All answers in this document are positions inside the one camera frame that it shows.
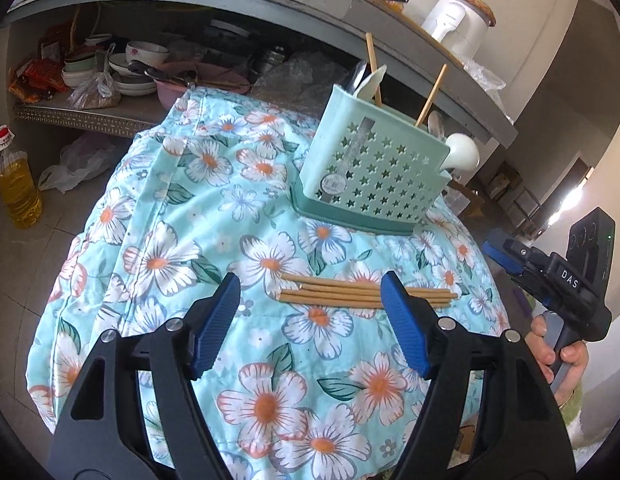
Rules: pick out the dark round pan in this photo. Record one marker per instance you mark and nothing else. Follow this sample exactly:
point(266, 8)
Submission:
point(230, 32)

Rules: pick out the green plastic utensil basket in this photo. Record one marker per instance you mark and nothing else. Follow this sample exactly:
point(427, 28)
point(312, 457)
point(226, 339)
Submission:
point(380, 170)

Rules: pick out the white plastic bag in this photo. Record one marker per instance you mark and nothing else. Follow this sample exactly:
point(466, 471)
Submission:
point(80, 160)

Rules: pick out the steel spoon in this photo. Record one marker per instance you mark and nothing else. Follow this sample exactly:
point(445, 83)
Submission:
point(357, 76)
point(435, 122)

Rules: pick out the person's right hand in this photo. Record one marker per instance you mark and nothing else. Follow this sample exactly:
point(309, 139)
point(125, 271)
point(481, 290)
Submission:
point(574, 362)

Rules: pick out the dark stool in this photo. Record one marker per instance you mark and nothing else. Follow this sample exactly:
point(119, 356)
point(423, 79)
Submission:
point(527, 205)

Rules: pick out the grey kitchen counter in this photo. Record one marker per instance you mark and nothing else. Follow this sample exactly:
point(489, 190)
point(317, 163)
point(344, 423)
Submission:
point(290, 5)

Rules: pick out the woven round coaster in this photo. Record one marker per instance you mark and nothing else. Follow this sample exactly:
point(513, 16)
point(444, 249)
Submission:
point(477, 5)

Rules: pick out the cooking oil bottle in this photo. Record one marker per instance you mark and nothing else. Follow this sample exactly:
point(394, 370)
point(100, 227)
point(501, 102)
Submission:
point(17, 190)

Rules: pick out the cardboard box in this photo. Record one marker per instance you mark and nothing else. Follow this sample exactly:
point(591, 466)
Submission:
point(467, 200)

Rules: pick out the crumpled clear plastic bag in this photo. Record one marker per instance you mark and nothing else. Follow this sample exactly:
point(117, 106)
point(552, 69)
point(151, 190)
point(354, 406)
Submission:
point(295, 75)

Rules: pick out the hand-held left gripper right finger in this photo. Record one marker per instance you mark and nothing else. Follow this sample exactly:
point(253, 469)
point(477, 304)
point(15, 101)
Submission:
point(405, 320)

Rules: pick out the stack of green bowls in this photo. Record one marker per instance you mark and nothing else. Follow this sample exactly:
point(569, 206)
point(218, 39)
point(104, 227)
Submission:
point(80, 67)

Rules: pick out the stack of white plates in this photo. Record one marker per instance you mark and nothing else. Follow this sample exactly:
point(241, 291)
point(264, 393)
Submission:
point(135, 85)

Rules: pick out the metal shelf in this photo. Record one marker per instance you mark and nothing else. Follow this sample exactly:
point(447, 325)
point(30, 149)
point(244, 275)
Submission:
point(80, 120)

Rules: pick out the flower-print white bowl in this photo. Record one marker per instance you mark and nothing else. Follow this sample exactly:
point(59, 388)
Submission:
point(147, 52)

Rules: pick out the pink basin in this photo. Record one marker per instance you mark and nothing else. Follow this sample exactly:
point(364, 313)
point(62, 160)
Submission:
point(210, 76)

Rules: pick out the red snack packets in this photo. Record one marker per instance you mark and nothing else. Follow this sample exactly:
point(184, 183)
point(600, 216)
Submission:
point(37, 70)

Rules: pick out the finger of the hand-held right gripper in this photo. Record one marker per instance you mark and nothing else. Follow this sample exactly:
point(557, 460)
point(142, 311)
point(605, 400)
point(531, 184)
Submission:
point(500, 259)
point(517, 248)

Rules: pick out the floral blanket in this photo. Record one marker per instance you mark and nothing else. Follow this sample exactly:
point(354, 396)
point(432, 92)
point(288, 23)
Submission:
point(290, 360)

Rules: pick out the plastic bag of brown food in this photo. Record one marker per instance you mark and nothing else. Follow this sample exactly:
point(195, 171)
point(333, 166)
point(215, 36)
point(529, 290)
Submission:
point(95, 95)

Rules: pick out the white ladle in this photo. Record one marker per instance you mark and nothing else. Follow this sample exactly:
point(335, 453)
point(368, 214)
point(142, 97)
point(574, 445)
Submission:
point(462, 152)

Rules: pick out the white kitchen appliance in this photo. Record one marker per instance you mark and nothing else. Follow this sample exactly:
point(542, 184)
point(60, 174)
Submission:
point(455, 22)

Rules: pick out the cream plastic spoon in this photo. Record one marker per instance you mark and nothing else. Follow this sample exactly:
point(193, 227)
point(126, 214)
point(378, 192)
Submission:
point(372, 82)

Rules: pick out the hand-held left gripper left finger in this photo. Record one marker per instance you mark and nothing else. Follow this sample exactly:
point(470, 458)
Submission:
point(215, 325)

